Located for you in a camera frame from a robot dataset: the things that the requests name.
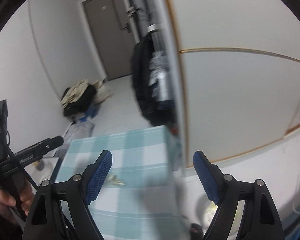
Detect black backpack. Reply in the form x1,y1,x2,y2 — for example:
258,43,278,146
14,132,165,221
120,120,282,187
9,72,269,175
130,32,177,128

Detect beige plastic bag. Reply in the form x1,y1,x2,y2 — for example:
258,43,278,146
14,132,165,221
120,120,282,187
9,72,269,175
94,80,113,104

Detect silver folding umbrella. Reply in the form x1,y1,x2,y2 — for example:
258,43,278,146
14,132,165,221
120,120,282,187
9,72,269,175
147,24,175,105

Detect blue cardboard box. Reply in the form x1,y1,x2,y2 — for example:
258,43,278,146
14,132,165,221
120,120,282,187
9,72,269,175
72,104,100,123

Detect green checked tablecloth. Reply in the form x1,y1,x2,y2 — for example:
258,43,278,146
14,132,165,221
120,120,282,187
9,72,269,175
54,125,190,240

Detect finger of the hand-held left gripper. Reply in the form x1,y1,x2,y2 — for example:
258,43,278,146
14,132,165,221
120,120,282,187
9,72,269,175
31,135,65,155

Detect clear plastic bags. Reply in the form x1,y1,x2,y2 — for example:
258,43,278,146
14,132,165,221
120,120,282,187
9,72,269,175
65,121,95,140

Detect black bag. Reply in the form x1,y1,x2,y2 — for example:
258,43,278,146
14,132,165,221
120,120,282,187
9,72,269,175
62,84,98,117

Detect person's left hand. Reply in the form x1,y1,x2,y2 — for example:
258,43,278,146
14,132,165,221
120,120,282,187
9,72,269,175
0,177,37,222

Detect white trash bin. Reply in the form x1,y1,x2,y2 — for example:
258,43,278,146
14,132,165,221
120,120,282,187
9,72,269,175
195,194,247,233

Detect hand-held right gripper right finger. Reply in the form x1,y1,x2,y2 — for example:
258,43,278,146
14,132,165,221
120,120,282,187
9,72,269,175
193,150,283,240

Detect white wardrobe with wooden trim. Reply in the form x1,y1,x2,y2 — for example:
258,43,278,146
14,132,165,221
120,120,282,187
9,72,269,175
160,0,300,178

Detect small wrapper scrap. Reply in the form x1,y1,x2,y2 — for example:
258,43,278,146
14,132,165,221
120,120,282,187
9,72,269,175
107,174,127,187

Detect grey-brown door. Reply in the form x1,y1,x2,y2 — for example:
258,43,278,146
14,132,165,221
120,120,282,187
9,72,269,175
82,0,138,80

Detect beige cloth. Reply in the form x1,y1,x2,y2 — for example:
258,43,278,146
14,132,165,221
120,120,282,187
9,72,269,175
60,79,89,107

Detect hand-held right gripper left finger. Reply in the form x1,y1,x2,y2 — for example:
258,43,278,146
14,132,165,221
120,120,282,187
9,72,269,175
22,149,113,240

